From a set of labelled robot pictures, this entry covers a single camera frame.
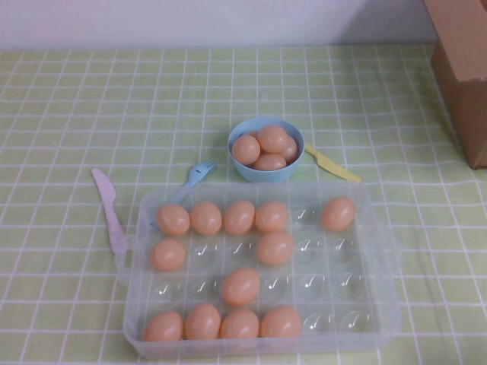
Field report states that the light blue plastic fork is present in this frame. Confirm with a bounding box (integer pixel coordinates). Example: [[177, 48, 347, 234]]
[[150, 159, 217, 229]]

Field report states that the lilac plastic knife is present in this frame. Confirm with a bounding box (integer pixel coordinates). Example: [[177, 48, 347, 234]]
[[91, 167, 129, 255]]

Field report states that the yellow plastic knife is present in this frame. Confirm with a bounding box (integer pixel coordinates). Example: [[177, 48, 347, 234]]
[[304, 143, 361, 183]]

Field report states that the clear plastic egg box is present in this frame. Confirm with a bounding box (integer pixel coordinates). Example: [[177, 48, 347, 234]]
[[113, 180, 403, 360]]

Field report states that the brown cardboard box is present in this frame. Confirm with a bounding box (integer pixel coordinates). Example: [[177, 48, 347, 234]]
[[422, 0, 487, 171]]

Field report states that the green checked tablecloth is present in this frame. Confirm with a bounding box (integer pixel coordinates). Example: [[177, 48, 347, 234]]
[[0, 43, 487, 365]]

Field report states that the light blue bowl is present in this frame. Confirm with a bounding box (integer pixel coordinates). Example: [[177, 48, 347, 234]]
[[227, 116, 305, 183]]

